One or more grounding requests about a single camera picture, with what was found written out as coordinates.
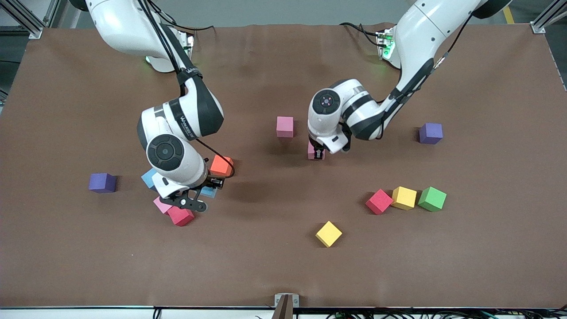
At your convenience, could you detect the orange foam cube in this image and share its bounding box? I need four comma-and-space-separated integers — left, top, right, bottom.
210, 155, 234, 177

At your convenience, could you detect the yellow foam cube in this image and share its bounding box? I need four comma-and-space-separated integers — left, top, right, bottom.
392, 186, 417, 210
315, 221, 342, 248

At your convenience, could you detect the arm base connector plate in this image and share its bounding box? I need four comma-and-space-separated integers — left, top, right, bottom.
377, 29, 397, 60
177, 32, 195, 59

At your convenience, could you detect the red foam cube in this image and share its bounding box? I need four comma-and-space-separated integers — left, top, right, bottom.
167, 206, 195, 227
365, 189, 394, 215

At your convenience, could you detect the brown table mat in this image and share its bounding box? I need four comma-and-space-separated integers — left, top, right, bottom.
0, 23, 567, 308

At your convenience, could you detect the purple foam cube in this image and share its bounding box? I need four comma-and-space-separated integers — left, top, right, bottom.
419, 123, 443, 145
88, 173, 117, 194

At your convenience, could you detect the green foam cube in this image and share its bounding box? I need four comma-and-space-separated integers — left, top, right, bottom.
418, 187, 447, 212

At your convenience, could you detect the black arm base cable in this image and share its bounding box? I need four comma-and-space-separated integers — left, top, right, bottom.
339, 22, 381, 46

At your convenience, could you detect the grey metal bracket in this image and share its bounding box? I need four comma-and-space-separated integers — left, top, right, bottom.
274, 293, 300, 319

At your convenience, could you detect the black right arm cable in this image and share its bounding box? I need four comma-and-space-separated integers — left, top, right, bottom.
137, 0, 235, 179

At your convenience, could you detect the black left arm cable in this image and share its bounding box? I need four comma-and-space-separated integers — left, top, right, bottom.
379, 13, 470, 139

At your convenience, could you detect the aluminium frame post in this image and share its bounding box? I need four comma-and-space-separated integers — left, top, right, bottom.
0, 0, 60, 39
530, 0, 567, 34

